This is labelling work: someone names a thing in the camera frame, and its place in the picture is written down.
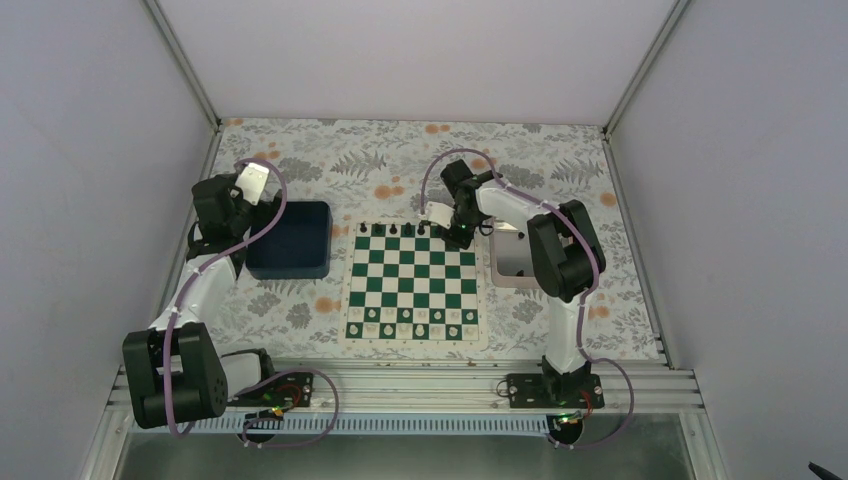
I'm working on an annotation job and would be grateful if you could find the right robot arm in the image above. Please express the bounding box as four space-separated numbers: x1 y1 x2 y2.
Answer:
423 160 605 407

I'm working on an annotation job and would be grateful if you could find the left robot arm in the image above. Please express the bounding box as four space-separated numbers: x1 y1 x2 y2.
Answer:
122 162 285 435

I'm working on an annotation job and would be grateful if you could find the dark blue plastic bin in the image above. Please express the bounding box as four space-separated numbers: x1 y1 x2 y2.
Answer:
245 201 333 280

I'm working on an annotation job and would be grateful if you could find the green white chessboard mat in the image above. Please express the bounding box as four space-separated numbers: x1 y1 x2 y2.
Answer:
339 218 488 350

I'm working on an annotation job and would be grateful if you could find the floral patterned table mat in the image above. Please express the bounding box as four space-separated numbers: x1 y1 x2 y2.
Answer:
208 118 660 361

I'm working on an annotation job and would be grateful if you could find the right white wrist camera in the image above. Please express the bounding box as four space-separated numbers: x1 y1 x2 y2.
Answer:
420 201 454 229

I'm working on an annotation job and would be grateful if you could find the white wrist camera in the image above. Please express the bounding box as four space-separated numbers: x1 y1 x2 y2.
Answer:
420 201 454 229
235 163 270 206

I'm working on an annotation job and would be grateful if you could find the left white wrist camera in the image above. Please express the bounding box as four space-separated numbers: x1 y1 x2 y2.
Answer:
235 163 270 206

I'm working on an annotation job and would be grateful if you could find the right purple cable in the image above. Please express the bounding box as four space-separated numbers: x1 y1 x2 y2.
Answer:
420 148 636 450

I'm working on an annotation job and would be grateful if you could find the purple cable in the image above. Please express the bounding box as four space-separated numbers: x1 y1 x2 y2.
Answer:
420 148 636 450
162 158 340 449

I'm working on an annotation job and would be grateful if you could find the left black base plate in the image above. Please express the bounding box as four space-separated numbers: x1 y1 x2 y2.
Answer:
227 372 314 409

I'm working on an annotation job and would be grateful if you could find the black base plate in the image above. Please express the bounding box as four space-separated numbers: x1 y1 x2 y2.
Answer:
505 373 606 409
227 372 314 409

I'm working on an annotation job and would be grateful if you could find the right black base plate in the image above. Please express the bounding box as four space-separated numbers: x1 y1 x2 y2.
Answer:
505 373 606 409

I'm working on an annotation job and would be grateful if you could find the aluminium rail frame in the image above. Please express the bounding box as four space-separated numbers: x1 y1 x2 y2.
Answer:
105 360 705 415

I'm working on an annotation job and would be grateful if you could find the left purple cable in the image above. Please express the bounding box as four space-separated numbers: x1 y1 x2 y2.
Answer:
162 158 340 449

